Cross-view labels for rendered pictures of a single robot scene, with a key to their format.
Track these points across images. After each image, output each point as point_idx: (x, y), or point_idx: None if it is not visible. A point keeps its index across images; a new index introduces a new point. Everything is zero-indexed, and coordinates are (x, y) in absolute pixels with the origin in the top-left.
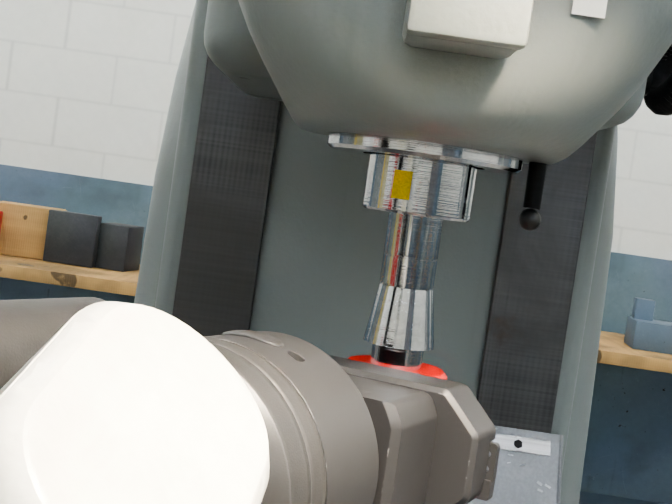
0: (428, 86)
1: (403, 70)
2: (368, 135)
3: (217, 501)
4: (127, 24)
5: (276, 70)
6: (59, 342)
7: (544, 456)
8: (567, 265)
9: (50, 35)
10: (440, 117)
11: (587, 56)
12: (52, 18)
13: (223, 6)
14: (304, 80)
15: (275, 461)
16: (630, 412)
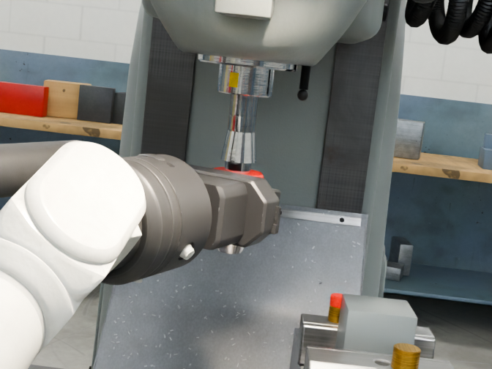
0: (233, 34)
1: (221, 26)
2: (214, 56)
3: (118, 217)
4: None
5: (165, 25)
6: (54, 157)
7: (356, 226)
8: (368, 116)
9: None
10: (241, 48)
11: (310, 16)
12: None
13: None
14: (177, 31)
15: (154, 209)
16: (485, 213)
